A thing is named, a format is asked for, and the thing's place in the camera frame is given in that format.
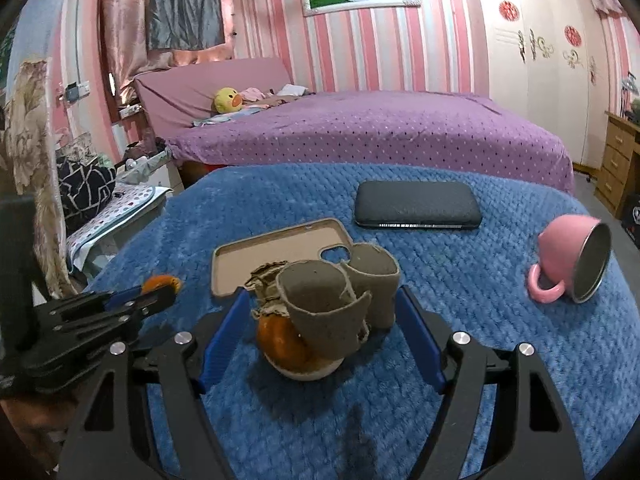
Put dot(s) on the white wardrobe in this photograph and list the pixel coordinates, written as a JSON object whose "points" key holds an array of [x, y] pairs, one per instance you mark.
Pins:
{"points": [[525, 110]]}

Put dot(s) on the black phone wallet case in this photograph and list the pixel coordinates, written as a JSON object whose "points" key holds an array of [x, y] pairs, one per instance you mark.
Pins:
{"points": [[415, 202]]}

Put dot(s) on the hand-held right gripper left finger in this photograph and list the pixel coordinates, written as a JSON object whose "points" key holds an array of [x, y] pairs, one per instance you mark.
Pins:
{"points": [[220, 345]]}

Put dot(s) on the pink bed headboard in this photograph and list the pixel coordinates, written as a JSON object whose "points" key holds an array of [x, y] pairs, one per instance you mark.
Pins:
{"points": [[185, 95]]}

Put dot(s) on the power strip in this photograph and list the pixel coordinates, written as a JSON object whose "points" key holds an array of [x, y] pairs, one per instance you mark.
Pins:
{"points": [[129, 111]]}

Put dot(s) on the light blue cloth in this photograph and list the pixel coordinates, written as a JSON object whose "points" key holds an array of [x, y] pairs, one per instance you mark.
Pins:
{"points": [[225, 117]]}

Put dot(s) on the brown paper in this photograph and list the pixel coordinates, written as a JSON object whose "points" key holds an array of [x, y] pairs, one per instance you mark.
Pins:
{"points": [[265, 290]]}

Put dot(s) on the orange fruit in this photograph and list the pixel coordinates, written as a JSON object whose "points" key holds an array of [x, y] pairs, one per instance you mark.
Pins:
{"points": [[280, 340]]}

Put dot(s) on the black box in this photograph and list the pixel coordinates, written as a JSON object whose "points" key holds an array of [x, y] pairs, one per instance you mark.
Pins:
{"points": [[632, 220]]}

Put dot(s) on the floral beige curtain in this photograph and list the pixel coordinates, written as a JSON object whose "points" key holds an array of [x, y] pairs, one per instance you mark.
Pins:
{"points": [[30, 135]]}

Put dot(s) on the white round lid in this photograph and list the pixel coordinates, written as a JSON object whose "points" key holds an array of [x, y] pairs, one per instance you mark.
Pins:
{"points": [[300, 374]]}

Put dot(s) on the grey curtain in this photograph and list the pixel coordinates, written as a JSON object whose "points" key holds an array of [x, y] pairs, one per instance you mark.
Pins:
{"points": [[185, 5]]}

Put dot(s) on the pink cup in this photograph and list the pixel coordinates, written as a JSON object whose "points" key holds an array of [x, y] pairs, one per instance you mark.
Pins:
{"points": [[555, 245]]}

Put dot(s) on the wall switch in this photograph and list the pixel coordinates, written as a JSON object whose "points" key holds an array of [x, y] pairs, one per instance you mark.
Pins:
{"points": [[75, 91]]}

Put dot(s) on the desk lamp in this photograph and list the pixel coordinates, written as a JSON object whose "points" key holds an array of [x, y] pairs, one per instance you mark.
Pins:
{"points": [[629, 85]]}

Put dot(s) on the shiny pink curtain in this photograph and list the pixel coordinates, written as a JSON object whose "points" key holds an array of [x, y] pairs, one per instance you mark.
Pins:
{"points": [[122, 25]]}

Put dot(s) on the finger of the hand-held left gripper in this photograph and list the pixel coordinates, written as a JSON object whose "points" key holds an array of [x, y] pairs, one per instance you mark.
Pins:
{"points": [[125, 297], [90, 335]]}

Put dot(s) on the black white patterned bag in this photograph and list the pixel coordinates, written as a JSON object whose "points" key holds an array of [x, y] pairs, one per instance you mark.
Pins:
{"points": [[85, 185]]}

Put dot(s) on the purple bed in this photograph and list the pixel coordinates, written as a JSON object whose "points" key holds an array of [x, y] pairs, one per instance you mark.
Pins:
{"points": [[375, 130]]}

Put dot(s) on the tan phone case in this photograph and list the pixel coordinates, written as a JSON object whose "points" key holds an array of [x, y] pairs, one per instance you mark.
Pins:
{"points": [[250, 260]]}

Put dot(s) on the pile of clothes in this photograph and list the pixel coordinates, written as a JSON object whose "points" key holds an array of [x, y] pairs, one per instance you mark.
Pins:
{"points": [[145, 160]]}

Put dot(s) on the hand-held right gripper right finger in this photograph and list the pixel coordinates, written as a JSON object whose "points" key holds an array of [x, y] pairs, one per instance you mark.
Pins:
{"points": [[420, 340]]}

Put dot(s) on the yellow duck plush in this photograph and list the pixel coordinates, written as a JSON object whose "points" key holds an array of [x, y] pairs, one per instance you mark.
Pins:
{"points": [[227, 100]]}

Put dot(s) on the pink plush toy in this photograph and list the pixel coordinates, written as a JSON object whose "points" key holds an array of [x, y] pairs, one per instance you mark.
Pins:
{"points": [[252, 94]]}

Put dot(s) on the polka dot mat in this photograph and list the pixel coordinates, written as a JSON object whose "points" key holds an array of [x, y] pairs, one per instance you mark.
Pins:
{"points": [[120, 210]]}

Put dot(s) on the wooden desk with drawers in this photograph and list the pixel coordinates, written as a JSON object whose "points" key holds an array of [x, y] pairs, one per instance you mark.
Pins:
{"points": [[617, 160]]}

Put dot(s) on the white cloth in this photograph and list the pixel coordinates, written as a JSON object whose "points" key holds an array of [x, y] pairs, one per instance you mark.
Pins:
{"points": [[290, 90]]}

